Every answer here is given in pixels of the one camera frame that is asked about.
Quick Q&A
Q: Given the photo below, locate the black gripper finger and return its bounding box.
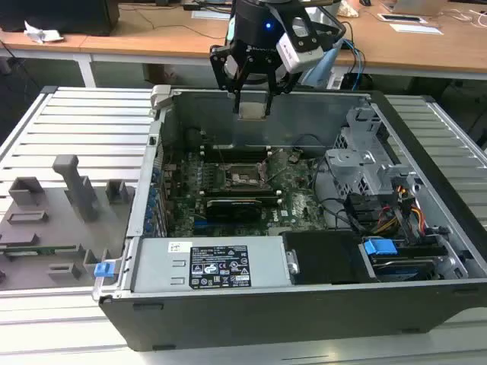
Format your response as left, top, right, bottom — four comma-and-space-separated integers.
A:
209, 44, 253, 115
264, 56, 294, 116

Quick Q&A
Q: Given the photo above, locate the silver CPU plate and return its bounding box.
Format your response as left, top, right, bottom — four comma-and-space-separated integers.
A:
238, 101, 268, 121

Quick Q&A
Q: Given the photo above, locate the metal socket cover frame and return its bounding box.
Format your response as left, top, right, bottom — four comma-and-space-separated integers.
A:
256, 150, 285, 181

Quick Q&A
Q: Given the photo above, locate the black RAM slot bank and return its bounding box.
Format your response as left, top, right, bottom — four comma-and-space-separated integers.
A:
197, 187, 283, 207
199, 143, 273, 163

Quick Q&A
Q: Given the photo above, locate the CPU socket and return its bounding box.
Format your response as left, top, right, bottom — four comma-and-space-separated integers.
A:
221, 162, 274, 192

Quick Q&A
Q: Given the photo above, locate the pale blue teach pendant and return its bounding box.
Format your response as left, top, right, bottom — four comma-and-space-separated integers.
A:
300, 40, 343, 89

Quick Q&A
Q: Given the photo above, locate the pale blue paper sheet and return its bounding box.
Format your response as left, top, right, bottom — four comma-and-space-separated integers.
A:
191, 10, 233, 20

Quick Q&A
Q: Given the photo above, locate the brown cardboard box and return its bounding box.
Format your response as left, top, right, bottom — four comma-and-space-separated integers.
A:
144, 63, 178, 84

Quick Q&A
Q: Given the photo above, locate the beige crumpled object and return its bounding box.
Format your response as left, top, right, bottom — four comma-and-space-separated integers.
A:
338, 0, 361, 18

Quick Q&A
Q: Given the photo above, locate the silver metal drive cage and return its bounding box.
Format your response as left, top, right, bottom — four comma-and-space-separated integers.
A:
325, 106, 419, 198

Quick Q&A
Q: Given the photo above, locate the long wooden desk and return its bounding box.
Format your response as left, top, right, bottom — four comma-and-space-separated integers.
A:
79, 0, 487, 83

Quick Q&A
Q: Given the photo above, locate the green motherboard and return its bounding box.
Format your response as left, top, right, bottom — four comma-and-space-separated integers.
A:
161, 146, 332, 239

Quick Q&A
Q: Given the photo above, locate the flat white tablet device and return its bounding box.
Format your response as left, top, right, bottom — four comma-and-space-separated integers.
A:
377, 12, 425, 24

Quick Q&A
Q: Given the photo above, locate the black graphics card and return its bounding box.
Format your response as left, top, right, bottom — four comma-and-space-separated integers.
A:
205, 197, 263, 224

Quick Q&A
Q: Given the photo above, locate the white paper sheet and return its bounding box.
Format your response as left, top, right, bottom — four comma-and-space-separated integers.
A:
390, 22, 444, 36

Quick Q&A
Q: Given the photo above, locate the silver laptop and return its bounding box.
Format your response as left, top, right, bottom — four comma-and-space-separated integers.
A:
382, 0, 446, 16

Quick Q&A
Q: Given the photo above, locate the black box on desk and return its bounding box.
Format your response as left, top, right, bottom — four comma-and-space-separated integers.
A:
0, 0, 121, 37

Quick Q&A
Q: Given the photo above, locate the crumpled white paper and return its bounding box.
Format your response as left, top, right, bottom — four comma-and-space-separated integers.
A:
23, 21, 65, 45

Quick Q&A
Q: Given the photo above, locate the black plastic shroud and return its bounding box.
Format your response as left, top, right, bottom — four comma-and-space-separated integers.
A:
283, 230, 377, 286

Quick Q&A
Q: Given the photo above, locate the black power supply label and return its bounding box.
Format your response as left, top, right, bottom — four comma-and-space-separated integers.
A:
189, 245, 253, 288

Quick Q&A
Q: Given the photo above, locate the hard disk in blue carrier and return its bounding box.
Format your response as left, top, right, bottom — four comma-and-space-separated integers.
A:
363, 236, 442, 283

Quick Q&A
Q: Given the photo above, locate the short wooden desk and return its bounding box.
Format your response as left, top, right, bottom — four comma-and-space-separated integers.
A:
0, 28, 92, 88

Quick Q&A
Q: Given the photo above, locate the grey power supply unit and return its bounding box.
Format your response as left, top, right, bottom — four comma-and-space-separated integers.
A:
131, 236, 294, 294

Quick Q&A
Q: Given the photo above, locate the blue plastic case clip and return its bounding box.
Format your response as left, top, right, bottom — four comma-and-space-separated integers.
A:
93, 261, 115, 279

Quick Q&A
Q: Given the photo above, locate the black open PC case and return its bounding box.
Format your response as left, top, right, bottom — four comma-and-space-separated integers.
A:
93, 85, 487, 353

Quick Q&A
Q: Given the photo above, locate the grey parts rack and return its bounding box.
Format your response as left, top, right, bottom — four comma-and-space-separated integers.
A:
0, 154, 136, 292

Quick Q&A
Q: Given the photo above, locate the green RAM stick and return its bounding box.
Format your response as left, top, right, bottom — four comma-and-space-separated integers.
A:
0, 245, 77, 254

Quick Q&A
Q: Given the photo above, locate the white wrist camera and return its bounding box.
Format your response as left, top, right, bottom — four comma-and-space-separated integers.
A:
275, 17, 325, 74

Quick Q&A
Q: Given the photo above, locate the grey case latch handle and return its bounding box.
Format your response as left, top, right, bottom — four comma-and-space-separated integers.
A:
150, 85, 174, 111

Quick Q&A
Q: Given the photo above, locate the blue cable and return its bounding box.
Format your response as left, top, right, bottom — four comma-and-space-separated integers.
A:
342, 37, 367, 91

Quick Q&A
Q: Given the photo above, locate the black cable bundle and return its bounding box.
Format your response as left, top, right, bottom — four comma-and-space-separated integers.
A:
344, 192, 396, 230

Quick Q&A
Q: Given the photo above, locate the coloured power wire bundle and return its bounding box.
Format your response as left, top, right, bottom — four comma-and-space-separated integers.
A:
374, 182, 425, 235

